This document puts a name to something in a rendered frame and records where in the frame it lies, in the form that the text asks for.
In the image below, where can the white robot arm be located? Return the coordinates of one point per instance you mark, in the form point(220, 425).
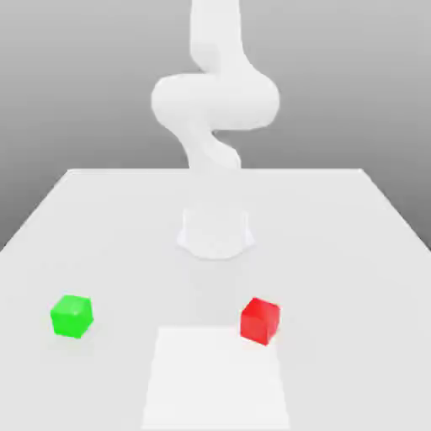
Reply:
point(215, 101)

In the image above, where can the small red cube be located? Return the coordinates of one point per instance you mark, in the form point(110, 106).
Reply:
point(259, 321)

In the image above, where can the small green cube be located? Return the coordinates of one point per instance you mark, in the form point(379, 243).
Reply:
point(71, 316)

